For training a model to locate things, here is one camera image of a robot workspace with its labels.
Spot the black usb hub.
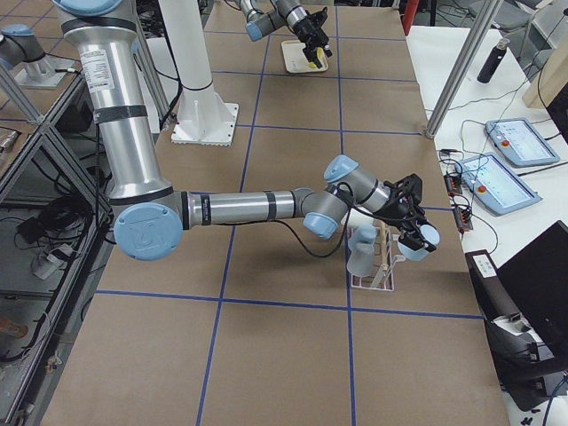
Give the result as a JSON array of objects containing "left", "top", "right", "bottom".
[{"left": 444, "top": 174, "right": 463, "bottom": 196}]

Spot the blue ikea cup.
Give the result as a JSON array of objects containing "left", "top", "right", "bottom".
[
  {"left": 348, "top": 224, "right": 377, "bottom": 255},
  {"left": 397, "top": 225, "right": 440, "bottom": 262}
]

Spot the yellow ikea cup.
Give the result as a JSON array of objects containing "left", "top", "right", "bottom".
[{"left": 307, "top": 58, "right": 327, "bottom": 72}]

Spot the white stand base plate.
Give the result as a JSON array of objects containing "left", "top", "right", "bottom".
[{"left": 171, "top": 87, "right": 239, "bottom": 146}]

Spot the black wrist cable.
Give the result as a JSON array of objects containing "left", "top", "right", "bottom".
[{"left": 279, "top": 181, "right": 356, "bottom": 258}]

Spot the far teach pendant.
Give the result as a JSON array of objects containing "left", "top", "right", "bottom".
[{"left": 485, "top": 117, "right": 560, "bottom": 168}]

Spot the white wire cup rack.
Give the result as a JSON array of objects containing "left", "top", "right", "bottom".
[{"left": 347, "top": 221, "right": 406, "bottom": 292}]

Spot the teach pendant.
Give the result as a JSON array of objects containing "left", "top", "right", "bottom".
[
  {"left": 485, "top": 117, "right": 560, "bottom": 168},
  {"left": 455, "top": 153, "right": 541, "bottom": 216}
]

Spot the beige plastic tray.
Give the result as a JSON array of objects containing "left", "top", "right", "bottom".
[{"left": 280, "top": 40, "right": 328, "bottom": 74}]

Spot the cardboard box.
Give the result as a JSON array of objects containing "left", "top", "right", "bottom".
[{"left": 522, "top": 36, "right": 568, "bottom": 108}]

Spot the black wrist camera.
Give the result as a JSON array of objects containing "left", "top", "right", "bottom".
[{"left": 383, "top": 173, "right": 422, "bottom": 206}]

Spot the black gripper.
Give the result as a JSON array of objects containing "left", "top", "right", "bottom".
[
  {"left": 383, "top": 188, "right": 438, "bottom": 252},
  {"left": 292, "top": 12, "right": 333, "bottom": 65}
]

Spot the black water bottle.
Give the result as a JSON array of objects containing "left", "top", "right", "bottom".
[{"left": 477, "top": 37, "right": 510, "bottom": 83}]

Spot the black laptop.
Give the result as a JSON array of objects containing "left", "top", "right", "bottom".
[{"left": 497, "top": 220, "right": 568, "bottom": 356}]

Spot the near teach pendant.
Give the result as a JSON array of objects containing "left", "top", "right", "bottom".
[{"left": 455, "top": 153, "right": 541, "bottom": 216}]

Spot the aluminium frame post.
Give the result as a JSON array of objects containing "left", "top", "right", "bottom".
[{"left": 424, "top": 0, "right": 502, "bottom": 139}]

